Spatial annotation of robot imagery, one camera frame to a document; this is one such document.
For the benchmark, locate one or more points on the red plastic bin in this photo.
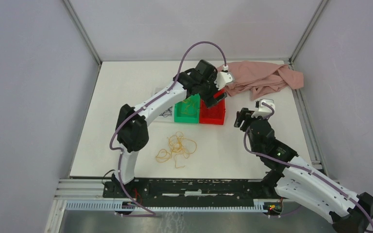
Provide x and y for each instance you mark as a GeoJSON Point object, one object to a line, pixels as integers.
{"type": "Point", "coordinates": [214, 115]}

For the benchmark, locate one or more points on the aluminium frame rail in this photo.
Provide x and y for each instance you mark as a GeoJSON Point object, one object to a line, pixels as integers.
{"type": "Point", "coordinates": [82, 189]}

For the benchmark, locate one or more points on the white slotted cable duct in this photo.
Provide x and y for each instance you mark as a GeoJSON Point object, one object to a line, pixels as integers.
{"type": "Point", "coordinates": [121, 206]}

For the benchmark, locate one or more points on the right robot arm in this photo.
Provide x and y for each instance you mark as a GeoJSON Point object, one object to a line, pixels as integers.
{"type": "Point", "coordinates": [291, 177]}

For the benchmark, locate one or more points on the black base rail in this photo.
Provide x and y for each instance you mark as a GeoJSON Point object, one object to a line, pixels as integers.
{"type": "Point", "coordinates": [150, 192]}

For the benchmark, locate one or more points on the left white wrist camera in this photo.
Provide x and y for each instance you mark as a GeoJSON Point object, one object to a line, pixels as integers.
{"type": "Point", "coordinates": [224, 78]}

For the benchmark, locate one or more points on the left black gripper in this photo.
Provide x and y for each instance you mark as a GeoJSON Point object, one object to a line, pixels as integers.
{"type": "Point", "coordinates": [209, 100]}

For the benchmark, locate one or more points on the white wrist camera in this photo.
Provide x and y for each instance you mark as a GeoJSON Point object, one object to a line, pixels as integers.
{"type": "Point", "coordinates": [265, 108]}
{"type": "Point", "coordinates": [224, 78]}

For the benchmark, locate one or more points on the right controller board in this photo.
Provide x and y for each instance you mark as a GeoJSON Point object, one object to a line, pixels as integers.
{"type": "Point", "coordinates": [273, 209]}

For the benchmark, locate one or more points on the pink cloth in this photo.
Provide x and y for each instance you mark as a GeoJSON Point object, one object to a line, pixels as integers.
{"type": "Point", "coordinates": [262, 78]}

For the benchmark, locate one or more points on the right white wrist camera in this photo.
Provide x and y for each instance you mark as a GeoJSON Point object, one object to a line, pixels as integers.
{"type": "Point", "coordinates": [265, 108]}

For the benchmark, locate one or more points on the clear plastic bin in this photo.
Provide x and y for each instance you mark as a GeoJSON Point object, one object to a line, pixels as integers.
{"type": "Point", "coordinates": [168, 114]}

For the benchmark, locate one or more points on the green plastic bin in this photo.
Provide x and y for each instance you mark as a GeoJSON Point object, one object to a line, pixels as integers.
{"type": "Point", "coordinates": [187, 111]}

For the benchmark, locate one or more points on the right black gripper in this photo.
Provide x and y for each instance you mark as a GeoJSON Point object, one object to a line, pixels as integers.
{"type": "Point", "coordinates": [245, 114]}

